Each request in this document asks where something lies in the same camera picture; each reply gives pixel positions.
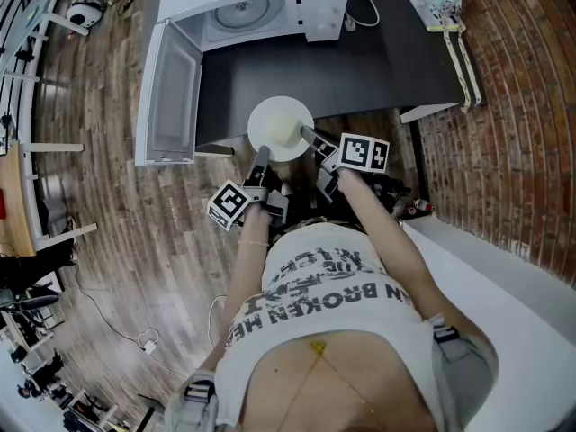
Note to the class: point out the person's torso in white shirt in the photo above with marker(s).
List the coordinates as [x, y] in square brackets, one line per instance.
[324, 295]

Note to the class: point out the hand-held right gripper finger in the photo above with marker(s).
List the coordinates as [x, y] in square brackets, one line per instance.
[320, 144]

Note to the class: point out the person's black shorts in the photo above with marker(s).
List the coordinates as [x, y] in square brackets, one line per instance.
[306, 209]

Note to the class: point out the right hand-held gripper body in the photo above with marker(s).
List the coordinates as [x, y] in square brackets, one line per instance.
[364, 153]

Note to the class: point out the red-capped small bottle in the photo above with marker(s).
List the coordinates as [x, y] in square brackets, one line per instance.
[420, 206]

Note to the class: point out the person's left forearm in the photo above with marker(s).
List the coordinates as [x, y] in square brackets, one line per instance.
[245, 277]

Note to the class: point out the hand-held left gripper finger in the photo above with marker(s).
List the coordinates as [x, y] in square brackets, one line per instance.
[258, 167]

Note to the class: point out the glass-topped table white legs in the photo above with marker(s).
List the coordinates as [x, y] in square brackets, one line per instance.
[31, 7]

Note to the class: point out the white low platform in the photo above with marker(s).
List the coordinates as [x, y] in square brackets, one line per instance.
[517, 308]

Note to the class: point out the white panda-faced round device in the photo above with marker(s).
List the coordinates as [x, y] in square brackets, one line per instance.
[85, 11]

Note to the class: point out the person's right forearm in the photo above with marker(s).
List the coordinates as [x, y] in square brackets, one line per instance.
[382, 232]

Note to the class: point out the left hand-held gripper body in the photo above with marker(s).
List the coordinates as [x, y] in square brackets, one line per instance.
[229, 205]

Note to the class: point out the white round plate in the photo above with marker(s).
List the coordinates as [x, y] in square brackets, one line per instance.
[270, 110]

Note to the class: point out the wooden desk with white legs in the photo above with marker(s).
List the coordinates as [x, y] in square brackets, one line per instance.
[15, 205]

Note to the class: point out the black table with white legs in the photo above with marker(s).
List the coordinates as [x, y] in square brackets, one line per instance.
[337, 74]

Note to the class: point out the red cloth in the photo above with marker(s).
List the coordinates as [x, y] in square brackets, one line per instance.
[2, 203]

